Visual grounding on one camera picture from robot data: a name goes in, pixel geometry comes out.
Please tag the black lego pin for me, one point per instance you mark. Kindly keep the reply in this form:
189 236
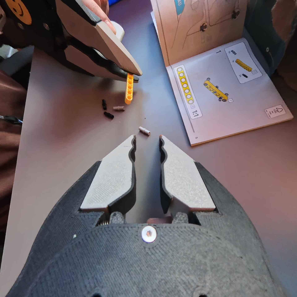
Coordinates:
104 104
108 115

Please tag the grey lego pin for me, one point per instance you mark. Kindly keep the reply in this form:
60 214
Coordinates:
144 130
119 108

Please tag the lego instruction booklet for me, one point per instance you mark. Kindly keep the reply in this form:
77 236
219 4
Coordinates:
220 111

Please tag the grey chair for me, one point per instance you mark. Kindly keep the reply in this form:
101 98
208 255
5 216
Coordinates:
16 60

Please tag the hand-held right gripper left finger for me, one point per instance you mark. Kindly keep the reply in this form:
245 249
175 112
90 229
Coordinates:
111 178

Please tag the person's left hand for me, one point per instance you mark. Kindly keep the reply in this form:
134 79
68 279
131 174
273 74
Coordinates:
97 9

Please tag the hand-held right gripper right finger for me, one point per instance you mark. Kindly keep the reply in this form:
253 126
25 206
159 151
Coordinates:
185 178

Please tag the yellow lego beam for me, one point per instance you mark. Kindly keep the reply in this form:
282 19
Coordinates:
128 92

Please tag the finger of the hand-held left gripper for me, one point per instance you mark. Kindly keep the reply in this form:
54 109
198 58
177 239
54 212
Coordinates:
81 58
111 46

